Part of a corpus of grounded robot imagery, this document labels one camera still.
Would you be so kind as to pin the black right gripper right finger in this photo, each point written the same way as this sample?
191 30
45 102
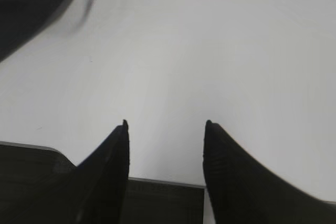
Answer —
242 190

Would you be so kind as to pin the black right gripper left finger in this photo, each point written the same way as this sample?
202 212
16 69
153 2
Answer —
93 192

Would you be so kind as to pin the dark blue zippered lunch bag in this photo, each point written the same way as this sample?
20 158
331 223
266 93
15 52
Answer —
21 20

